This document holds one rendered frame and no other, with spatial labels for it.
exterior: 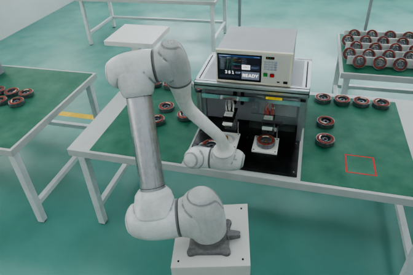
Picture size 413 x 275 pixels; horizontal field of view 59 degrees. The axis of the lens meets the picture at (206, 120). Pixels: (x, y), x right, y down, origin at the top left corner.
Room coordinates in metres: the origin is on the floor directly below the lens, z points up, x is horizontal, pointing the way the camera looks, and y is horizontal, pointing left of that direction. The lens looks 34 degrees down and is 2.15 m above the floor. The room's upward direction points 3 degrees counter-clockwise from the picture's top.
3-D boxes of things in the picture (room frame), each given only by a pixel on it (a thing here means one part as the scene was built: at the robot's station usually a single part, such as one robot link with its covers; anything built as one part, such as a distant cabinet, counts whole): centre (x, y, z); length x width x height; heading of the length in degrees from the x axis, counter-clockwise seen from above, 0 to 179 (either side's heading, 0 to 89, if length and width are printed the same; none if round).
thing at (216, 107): (1.99, -0.31, 0.92); 0.66 x 0.01 x 0.30; 73
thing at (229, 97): (1.84, -0.26, 1.03); 0.62 x 0.01 x 0.03; 73
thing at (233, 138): (1.78, -0.12, 0.78); 0.15 x 0.15 x 0.01; 73
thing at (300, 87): (2.05, -0.32, 1.09); 0.68 x 0.44 x 0.05; 73
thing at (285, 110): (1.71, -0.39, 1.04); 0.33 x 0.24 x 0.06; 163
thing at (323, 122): (1.92, -0.78, 0.77); 0.11 x 0.11 x 0.04
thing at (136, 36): (2.56, 0.47, 0.98); 0.37 x 0.35 x 0.46; 73
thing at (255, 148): (1.71, -0.35, 0.78); 0.15 x 0.15 x 0.01; 73
